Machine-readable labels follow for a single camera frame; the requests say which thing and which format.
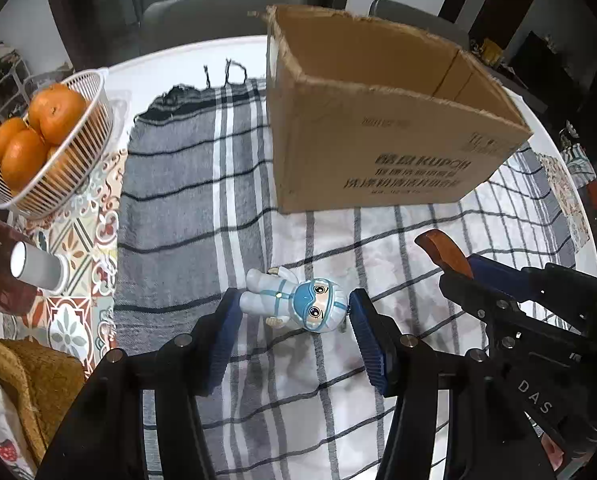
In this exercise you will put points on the grey chair right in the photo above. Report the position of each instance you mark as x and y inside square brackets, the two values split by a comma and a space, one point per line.
[397, 12]

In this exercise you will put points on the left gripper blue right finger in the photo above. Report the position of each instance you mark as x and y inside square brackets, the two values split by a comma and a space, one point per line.
[403, 367]

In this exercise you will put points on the brown wooden piece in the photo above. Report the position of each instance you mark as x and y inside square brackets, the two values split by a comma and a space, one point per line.
[444, 252]

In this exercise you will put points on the person right hand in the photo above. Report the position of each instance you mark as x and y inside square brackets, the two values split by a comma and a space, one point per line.
[554, 452]

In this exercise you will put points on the blue white doll figure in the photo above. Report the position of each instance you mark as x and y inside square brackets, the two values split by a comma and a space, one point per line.
[318, 305]

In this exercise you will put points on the small white cylinder speaker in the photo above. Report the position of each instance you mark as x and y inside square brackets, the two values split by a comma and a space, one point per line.
[34, 266]

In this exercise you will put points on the orange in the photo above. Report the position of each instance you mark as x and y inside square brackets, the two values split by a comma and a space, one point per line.
[23, 158]
[8, 129]
[55, 111]

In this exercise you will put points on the white fruit basket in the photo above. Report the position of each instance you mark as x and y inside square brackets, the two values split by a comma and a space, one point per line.
[67, 165]

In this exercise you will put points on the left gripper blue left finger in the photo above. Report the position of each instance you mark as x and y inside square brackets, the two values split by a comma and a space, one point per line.
[188, 366]

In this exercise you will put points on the grey checked tablecloth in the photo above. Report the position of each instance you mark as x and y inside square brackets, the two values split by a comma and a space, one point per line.
[199, 215]

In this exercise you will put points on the glass vase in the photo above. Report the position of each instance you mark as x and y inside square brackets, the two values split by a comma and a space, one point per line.
[3, 264]

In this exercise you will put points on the patterned table runner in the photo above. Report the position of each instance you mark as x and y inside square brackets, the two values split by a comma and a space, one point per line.
[78, 320]

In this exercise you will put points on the brown cardboard box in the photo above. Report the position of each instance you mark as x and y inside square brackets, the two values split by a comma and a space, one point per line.
[370, 113]

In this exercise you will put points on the grey chair left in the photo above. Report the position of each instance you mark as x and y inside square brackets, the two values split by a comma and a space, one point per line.
[174, 23]

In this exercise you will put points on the grey chair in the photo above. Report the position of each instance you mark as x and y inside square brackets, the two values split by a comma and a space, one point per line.
[174, 23]
[397, 12]

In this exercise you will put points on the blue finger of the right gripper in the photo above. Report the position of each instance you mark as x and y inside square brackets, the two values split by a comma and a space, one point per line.
[496, 309]
[510, 281]

